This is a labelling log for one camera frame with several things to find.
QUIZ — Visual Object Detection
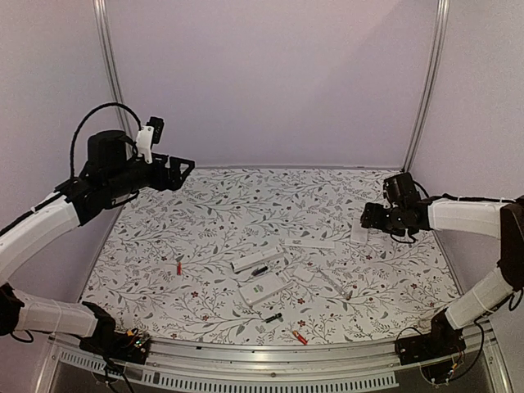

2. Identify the white remote control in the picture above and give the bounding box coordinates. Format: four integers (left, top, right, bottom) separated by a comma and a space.
238, 273, 293, 307

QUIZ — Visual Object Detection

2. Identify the white battery compartment cover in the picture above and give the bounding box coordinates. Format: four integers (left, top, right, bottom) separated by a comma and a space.
292, 266, 314, 282

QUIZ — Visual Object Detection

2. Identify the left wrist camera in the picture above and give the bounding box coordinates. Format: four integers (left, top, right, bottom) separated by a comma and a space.
135, 116, 165, 164

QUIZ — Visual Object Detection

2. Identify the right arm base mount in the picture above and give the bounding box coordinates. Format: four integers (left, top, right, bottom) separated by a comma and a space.
395, 327, 466, 385

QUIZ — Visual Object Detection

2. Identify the white battery holder box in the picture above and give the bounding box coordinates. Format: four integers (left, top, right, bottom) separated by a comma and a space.
231, 246, 283, 273

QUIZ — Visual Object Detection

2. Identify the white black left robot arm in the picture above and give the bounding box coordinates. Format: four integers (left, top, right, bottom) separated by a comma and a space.
1, 125, 195, 355

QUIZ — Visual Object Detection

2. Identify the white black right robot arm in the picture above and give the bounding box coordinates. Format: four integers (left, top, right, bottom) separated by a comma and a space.
360, 173, 523, 357

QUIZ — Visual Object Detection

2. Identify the right aluminium frame post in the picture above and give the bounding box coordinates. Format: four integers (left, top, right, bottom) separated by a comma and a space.
401, 0, 450, 172

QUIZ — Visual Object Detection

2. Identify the aluminium front rail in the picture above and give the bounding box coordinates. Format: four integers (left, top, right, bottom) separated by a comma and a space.
35, 321, 517, 392

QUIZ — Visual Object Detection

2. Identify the floral patterned table mat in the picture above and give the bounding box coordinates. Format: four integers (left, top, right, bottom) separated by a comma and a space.
82, 169, 459, 346

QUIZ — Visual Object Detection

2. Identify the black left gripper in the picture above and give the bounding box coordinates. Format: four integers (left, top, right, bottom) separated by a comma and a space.
106, 152, 195, 199

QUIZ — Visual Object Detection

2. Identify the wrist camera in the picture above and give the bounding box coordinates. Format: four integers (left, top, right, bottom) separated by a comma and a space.
135, 116, 165, 164
383, 173, 419, 206

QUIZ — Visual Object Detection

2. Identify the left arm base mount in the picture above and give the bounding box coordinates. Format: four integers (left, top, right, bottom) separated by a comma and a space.
79, 324, 151, 364

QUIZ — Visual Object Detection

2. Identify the black battery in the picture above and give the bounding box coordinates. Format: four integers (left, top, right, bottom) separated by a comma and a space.
264, 313, 282, 323
251, 266, 268, 277

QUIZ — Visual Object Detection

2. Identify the left aluminium frame post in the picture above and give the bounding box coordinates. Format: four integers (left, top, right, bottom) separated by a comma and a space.
92, 0, 136, 138

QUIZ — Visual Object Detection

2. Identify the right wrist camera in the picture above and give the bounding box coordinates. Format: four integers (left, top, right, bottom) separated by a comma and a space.
383, 173, 419, 206

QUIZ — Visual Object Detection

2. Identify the white plastic strip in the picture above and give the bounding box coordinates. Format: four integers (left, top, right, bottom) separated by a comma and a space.
284, 238, 336, 249

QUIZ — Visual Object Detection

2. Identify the aluminium frame post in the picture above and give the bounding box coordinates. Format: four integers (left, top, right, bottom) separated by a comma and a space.
401, 0, 450, 172
92, 0, 136, 138

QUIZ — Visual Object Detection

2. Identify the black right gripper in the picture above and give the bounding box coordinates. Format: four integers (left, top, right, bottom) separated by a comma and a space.
361, 202, 405, 237

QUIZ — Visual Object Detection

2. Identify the small white box lid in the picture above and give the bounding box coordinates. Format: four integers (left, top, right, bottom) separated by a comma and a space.
350, 217, 368, 245

